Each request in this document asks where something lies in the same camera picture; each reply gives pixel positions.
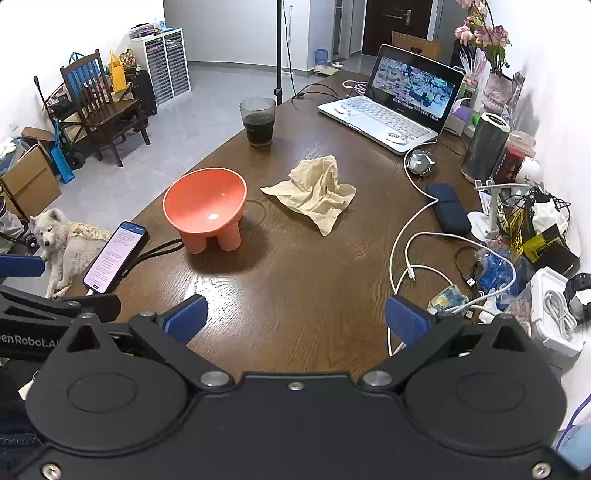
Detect blue plastic bag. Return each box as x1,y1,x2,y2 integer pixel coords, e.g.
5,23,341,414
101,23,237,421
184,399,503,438
475,247,520,296

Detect black phone strap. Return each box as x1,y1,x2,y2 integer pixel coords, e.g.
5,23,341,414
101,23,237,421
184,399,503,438
122,239,185,278

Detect person's blue jeans leg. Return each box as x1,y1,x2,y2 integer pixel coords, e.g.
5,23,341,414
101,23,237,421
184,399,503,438
0,360,44,457

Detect silver round gadget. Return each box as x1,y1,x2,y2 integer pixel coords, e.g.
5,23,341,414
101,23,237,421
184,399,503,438
409,148,437,177

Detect yellow bag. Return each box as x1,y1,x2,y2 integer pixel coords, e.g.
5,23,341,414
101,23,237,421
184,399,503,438
108,51,127,93

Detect black wristwatch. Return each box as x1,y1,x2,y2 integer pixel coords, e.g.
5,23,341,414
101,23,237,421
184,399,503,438
563,273,591,321

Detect glass of dark drink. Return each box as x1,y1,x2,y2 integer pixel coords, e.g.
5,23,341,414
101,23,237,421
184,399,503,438
239,97,277,147

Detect beige cleaning cloth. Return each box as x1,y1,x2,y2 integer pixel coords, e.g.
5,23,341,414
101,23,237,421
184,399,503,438
260,155,358,237

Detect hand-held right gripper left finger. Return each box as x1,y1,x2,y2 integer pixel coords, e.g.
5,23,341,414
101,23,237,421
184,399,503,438
58,294,234,391

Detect translucent water bottle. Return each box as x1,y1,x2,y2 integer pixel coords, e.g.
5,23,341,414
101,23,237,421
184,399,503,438
554,397,591,472

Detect blue and yellow packet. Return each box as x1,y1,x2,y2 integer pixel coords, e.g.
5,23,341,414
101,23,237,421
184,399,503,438
427,285,469,315

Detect dark wooden chair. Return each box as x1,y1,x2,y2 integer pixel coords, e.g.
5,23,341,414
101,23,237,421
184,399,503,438
60,50,151,168

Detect red canister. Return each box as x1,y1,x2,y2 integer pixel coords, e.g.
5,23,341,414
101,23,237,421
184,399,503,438
494,131,536,185

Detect white drawer cabinet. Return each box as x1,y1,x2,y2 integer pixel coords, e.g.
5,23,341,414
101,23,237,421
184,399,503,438
130,28,191,109

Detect orange footed bowl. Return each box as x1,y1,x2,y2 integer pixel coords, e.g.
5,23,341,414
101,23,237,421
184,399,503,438
163,168,247,254

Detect black usb cable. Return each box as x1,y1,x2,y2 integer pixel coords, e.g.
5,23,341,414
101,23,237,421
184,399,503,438
455,247,485,289

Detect yellow and black package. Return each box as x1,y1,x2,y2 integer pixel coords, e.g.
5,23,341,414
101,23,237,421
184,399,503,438
501,210,580,278

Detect pink flowers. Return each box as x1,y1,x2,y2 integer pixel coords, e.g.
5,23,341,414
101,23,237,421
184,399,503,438
455,0,511,77

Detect white charging cable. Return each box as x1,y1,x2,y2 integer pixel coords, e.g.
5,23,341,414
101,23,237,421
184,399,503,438
388,150,518,357

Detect silver laptop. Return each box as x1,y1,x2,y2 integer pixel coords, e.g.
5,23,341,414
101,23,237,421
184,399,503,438
317,44,465,156

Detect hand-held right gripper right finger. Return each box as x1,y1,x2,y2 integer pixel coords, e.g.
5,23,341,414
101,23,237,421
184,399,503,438
360,295,532,391

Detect flat cardboard box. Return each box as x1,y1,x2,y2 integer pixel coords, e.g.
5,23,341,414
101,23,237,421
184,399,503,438
392,31,444,61

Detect glass flower vase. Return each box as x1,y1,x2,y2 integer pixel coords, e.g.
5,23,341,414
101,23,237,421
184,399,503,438
480,71,514,114

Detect white plastic box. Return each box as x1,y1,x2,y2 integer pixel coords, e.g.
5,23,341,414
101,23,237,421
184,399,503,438
526,267,589,357

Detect navy blue case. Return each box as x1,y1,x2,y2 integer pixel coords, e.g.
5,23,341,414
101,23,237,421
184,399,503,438
425,183,472,234

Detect white fluffy dog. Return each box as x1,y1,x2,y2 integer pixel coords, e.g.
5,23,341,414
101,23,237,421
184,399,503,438
29,208,114,300

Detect lavender box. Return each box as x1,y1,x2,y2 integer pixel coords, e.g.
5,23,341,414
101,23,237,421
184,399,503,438
450,104,476,137

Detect patterned floor cushion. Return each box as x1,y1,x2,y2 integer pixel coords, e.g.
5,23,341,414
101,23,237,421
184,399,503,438
69,222,112,241

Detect black smartphone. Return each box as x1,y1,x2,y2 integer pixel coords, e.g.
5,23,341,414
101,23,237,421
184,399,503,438
83,221,150,295

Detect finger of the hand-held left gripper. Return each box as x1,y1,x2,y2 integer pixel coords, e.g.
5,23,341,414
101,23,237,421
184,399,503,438
0,254,46,279
0,284,122,324

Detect dark brown door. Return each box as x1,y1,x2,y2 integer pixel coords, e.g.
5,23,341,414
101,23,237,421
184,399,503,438
361,0,435,56

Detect grey cylinder speaker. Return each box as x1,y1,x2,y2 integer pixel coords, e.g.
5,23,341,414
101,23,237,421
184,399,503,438
461,112,511,184

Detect black suitcase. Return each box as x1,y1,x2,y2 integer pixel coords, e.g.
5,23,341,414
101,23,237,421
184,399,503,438
131,69,158,116

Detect white phone stand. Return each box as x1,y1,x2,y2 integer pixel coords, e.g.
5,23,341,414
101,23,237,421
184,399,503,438
467,180,532,241

